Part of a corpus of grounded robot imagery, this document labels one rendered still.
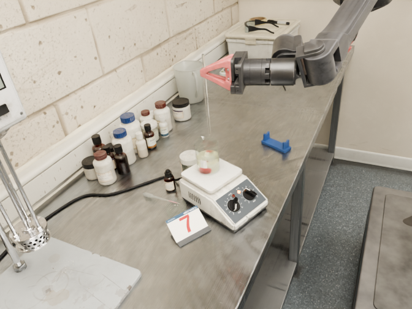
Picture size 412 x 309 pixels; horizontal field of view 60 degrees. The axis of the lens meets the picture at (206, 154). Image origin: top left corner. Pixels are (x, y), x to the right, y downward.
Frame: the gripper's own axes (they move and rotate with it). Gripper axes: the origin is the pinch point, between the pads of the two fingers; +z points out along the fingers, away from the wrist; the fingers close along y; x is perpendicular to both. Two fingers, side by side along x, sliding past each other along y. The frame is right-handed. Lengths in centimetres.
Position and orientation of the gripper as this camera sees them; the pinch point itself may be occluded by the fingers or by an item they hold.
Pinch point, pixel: (203, 72)
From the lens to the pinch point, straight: 81.1
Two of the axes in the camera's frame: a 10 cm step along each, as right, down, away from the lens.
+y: -2.3, 5.2, -8.2
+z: -9.7, -0.5, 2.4
